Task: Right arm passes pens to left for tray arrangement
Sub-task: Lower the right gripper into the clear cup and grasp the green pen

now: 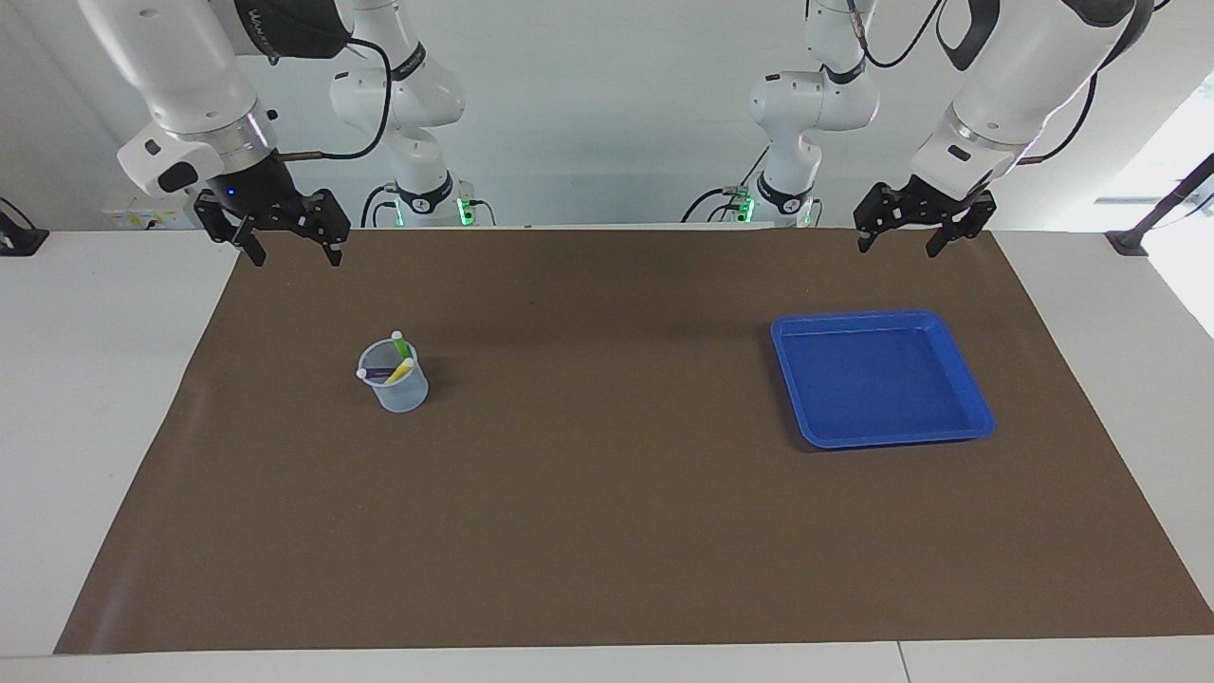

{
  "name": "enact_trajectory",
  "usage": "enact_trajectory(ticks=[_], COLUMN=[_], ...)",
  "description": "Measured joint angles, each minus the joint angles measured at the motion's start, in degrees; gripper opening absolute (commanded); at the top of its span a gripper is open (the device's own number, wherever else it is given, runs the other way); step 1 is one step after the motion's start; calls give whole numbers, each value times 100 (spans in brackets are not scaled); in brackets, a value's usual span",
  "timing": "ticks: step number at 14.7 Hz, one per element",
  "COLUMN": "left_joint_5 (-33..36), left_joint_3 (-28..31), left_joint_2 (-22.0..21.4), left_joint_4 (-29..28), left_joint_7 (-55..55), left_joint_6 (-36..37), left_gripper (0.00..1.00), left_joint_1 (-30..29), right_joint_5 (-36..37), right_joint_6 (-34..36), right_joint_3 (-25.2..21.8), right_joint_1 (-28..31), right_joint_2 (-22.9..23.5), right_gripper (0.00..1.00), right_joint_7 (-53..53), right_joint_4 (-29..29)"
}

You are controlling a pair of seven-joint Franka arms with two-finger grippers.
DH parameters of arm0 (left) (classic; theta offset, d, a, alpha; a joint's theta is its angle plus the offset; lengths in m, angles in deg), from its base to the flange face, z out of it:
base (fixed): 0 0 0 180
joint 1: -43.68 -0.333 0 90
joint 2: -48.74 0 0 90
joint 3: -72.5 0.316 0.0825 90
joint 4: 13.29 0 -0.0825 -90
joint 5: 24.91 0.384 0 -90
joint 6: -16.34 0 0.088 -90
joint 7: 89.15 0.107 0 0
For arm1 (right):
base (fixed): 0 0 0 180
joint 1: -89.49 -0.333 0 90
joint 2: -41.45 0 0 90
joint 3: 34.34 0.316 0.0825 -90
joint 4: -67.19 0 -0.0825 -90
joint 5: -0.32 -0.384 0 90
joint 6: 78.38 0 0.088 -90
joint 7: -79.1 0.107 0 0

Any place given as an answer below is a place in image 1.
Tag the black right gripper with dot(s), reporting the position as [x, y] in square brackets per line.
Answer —
[261, 194]

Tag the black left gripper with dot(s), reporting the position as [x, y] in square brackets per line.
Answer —
[925, 204]

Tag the green marker pen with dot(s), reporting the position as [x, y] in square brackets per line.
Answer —
[400, 346]

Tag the purple marker pen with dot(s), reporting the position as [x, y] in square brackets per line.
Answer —
[379, 374]

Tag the yellow marker pen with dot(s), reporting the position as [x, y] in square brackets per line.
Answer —
[403, 367]

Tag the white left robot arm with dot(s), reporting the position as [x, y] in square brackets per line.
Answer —
[1024, 66]

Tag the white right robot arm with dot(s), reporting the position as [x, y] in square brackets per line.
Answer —
[190, 76]

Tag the blue plastic tray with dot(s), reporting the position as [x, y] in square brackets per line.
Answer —
[882, 379]

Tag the translucent plastic cup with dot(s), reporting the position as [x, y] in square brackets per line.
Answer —
[403, 394]

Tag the black stand with pole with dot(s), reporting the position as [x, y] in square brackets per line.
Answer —
[1129, 242]

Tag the black table clamp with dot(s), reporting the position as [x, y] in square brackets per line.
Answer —
[19, 242]

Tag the brown table mat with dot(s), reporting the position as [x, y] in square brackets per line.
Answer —
[607, 522]

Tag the white wall outlet box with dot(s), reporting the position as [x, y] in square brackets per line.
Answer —
[142, 218]

